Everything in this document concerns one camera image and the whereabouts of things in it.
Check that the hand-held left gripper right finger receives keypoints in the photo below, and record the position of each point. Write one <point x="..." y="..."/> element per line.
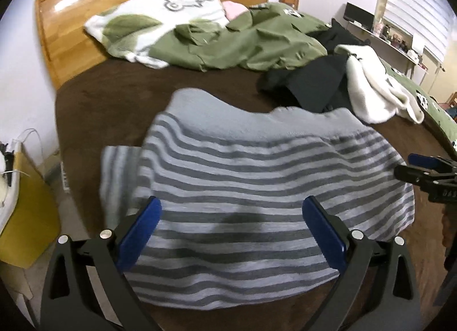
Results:
<point x="323" y="240"/>

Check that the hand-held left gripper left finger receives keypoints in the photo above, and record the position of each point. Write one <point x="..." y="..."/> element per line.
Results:
<point x="139" y="238"/>

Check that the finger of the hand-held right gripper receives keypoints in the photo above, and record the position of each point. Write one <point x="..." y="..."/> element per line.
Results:
<point x="425" y="162"/>
<point x="414" y="178"/>

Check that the grey striped hoodie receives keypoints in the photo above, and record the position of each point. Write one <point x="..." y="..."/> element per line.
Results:
<point x="250" y="181"/>

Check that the white fleece jacket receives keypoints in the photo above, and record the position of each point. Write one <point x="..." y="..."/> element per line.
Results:
<point x="367" y="91"/>

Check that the yellow box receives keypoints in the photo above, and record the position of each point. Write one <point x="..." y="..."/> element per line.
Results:
<point x="28" y="216"/>

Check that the white desk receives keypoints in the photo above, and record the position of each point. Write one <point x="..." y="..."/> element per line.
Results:
<point x="392" y="43"/>

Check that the black garment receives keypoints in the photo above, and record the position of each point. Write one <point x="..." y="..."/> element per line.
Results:
<point x="314" y="81"/>

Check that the brown bed blanket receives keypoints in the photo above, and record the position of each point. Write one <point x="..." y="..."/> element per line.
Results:
<point x="117" y="95"/>

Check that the white window blind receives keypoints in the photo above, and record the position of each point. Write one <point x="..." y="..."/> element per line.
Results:
<point x="414" y="2"/>

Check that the black monitor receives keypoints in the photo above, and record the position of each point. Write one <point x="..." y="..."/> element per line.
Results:
<point x="359" y="15"/>

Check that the olive green shirt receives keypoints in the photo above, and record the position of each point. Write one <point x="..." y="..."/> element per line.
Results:
<point x="250" y="45"/>

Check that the bear print pillow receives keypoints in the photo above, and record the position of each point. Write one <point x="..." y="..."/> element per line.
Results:
<point x="142" y="20"/>

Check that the pink pillow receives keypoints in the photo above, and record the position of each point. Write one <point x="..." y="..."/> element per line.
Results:
<point x="234" y="9"/>

